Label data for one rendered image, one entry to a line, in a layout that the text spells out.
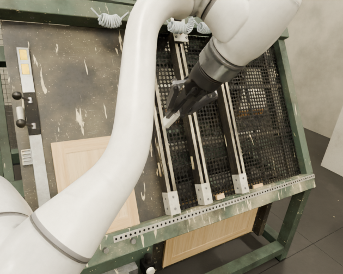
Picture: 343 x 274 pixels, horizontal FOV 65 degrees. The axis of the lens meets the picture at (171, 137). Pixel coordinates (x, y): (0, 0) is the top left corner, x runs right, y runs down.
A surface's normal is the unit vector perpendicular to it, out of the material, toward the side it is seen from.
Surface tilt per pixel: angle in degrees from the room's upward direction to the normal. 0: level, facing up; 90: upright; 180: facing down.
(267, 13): 103
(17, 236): 31
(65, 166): 58
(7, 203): 35
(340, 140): 90
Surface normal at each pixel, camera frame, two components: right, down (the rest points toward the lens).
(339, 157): -0.85, 0.13
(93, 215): 0.54, -0.08
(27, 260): 0.18, -0.38
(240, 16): -0.53, 0.43
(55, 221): 0.06, -0.55
